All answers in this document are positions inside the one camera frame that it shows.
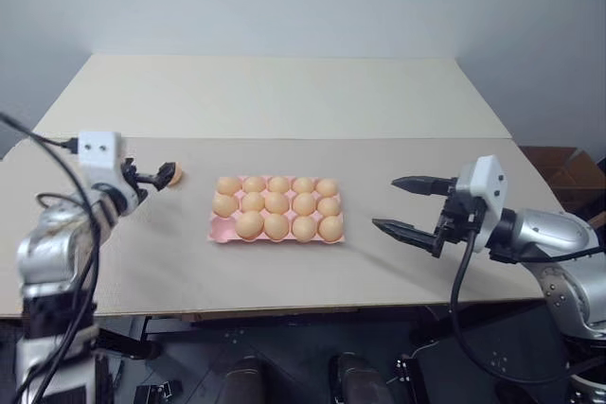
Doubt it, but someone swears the brown cardboard box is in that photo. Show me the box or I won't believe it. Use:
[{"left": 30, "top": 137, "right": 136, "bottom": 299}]
[{"left": 518, "top": 145, "right": 606, "bottom": 219}]

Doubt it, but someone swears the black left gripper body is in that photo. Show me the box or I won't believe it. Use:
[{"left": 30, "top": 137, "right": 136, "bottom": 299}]
[{"left": 119, "top": 157, "right": 152, "bottom": 201}]

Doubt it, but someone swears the black table frame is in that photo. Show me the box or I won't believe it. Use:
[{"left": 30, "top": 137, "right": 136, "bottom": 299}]
[{"left": 97, "top": 305, "right": 455, "bottom": 361}]

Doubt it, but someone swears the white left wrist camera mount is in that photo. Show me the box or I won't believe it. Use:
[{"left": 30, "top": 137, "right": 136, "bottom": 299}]
[{"left": 77, "top": 130, "right": 143, "bottom": 214}]

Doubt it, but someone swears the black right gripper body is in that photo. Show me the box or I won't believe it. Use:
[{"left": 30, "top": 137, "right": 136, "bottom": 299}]
[{"left": 430, "top": 178, "right": 485, "bottom": 259}]

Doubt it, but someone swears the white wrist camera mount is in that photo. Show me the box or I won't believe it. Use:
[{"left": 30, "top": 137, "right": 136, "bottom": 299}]
[
  {"left": 456, "top": 154, "right": 509, "bottom": 254},
  {"left": 77, "top": 130, "right": 143, "bottom": 214}
]

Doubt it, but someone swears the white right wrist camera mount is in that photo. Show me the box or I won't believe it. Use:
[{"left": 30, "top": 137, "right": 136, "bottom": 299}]
[{"left": 456, "top": 154, "right": 509, "bottom": 254}]

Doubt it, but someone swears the pink egg tray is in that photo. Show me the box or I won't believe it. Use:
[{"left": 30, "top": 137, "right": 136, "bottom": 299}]
[{"left": 205, "top": 175, "right": 348, "bottom": 247}]

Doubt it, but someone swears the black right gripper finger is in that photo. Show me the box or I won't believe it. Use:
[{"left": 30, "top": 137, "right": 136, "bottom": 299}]
[
  {"left": 371, "top": 217, "right": 440, "bottom": 255},
  {"left": 390, "top": 175, "right": 458, "bottom": 197}
]

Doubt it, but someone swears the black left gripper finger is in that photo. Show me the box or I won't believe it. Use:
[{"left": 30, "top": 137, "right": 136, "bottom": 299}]
[{"left": 135, "top": 163, "right": 176, "bottom": 191}]

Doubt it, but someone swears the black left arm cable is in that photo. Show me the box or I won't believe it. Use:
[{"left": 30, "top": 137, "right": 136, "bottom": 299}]
[{"left": 0, "top": 112, "right": 103, "bottom": 400}]

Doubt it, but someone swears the dark rounded shape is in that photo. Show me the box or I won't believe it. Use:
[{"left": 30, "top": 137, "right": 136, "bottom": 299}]
[
  {"left": 330, "top": 351, "right": 394, "bottom": 404},
  {"left": 225, "top": 355, "right": 272, "bottom": 404}
]

